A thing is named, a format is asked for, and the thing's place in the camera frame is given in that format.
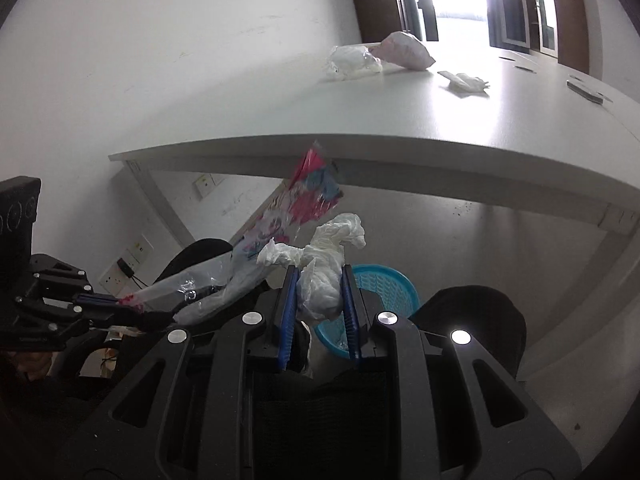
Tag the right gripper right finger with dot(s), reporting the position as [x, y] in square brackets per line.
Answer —
[439, 407]

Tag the white tissue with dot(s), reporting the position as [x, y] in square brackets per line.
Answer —
[320, 264]
[464, 83]

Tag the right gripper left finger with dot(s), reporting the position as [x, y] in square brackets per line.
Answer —
[186, 410]

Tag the blue plastic waste basket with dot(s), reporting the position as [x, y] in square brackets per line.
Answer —
[395, 290]

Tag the white remote control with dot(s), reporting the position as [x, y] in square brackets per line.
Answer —
[582, 90]

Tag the white red printed plastic bag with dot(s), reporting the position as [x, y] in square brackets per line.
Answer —
[347, 62]

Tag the brown glass door cabinet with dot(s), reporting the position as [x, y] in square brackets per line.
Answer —
[559, 29]

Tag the clear plastic bag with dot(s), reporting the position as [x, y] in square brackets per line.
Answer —
[404, 50]

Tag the pink printed snack wrapper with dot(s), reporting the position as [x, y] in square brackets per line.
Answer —
[204, 288]

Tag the white table leg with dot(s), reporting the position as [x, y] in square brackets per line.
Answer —
[160, 203]

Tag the white wall socket panel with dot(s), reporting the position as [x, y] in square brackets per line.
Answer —
[125, 271]

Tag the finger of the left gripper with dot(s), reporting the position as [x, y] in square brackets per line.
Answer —
[105, 307]
[49, 271]

